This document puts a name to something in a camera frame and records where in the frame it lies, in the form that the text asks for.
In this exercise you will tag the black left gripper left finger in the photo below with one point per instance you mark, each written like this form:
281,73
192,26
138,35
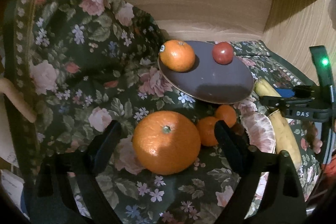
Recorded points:
52,200

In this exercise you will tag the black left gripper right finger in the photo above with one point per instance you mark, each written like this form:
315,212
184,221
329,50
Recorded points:
282,201

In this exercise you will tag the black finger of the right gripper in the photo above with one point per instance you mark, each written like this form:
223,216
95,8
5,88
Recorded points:
277,102

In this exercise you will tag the yellow banana piece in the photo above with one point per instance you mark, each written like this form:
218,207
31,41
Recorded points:
263,88
285,139

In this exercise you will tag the red tomato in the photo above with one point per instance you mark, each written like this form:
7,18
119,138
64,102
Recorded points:
223,53

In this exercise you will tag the large orange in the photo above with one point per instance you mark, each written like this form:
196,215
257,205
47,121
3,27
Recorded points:
166,142

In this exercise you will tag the medium orange with sticker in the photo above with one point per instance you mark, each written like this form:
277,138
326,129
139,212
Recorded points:
177,55

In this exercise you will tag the person's hand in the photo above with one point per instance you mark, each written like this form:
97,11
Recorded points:
312,137

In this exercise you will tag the peeled grapefruit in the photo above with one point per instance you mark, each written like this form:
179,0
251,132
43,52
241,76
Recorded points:
260,131

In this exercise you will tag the small mandarin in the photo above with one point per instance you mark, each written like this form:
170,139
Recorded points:
206,128
226,113

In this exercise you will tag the white papers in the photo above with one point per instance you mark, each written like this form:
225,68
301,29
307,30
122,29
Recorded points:
11,184

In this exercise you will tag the dark purple round plate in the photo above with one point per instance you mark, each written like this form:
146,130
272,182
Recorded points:
209,81

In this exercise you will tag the floral dark green bedspread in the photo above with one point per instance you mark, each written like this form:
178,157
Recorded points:
80,71

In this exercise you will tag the beige curved handle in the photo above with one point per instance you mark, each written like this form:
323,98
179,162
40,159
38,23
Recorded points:
8,89

